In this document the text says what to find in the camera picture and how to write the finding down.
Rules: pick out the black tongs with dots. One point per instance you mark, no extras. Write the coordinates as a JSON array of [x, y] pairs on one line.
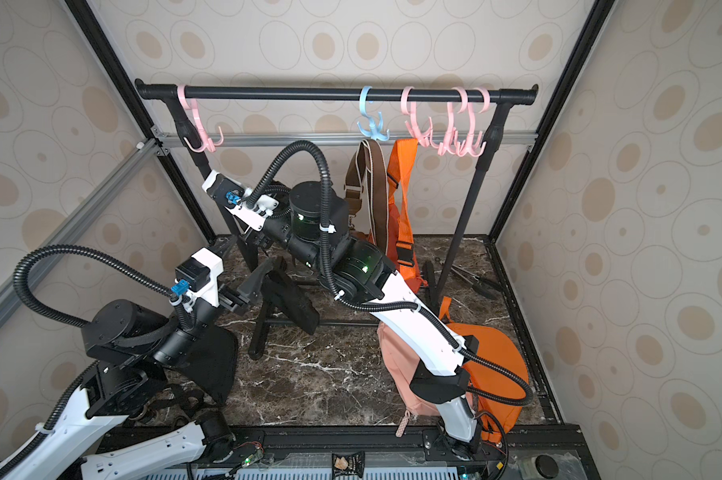
[[481, 285]]

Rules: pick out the brown leather bag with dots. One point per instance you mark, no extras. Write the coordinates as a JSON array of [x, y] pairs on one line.
[[366, 186]]

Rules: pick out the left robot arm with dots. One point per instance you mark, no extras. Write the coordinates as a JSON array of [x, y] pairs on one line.
[[131, 350]]

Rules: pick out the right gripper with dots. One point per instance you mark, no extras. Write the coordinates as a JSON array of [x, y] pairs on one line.
[[248, 235]]

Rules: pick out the black round cap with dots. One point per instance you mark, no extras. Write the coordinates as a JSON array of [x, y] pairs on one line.
[[544, 467]]

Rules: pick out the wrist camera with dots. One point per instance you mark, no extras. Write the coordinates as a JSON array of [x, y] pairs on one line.
[[231, 196], [197, 278]]

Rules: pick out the black clothes rack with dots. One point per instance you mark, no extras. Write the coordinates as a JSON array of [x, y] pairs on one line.
[[504, 99]]

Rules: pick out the pink bag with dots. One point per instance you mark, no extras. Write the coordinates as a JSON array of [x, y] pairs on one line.
[[401, 362]]

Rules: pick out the middle pink hook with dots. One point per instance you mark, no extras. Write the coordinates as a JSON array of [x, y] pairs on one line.
[[424, 137]]

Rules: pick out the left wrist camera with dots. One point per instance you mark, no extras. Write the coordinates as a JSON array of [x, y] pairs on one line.
[[197, 278]]

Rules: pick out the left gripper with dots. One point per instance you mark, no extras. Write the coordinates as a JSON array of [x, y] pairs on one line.
[[233, 298]]

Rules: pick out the black base frame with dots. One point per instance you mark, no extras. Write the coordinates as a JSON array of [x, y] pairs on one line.
[[304, 452]]

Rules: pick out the light blue hook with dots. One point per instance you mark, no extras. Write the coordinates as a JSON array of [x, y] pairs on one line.
[[375, 125]]

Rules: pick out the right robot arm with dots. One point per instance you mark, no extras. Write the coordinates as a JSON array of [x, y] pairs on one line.
[[347, 242]]

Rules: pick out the black bag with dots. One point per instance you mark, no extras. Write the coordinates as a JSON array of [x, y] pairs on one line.
[[207, 354]]

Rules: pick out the leftmost pink hook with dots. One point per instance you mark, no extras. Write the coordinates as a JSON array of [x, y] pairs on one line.
[[206, 142]]

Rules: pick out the rightmost pink hook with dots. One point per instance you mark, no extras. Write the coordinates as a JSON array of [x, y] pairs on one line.
[[473, 145]]

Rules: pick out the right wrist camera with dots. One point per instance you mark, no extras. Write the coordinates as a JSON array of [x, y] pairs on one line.
[[231, 196]]

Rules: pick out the red-orange waist bag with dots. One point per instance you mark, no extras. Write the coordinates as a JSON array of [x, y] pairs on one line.
[[400, 216]]

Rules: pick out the small snack packet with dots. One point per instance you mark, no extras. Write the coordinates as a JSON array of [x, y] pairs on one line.
[[348, 465]]

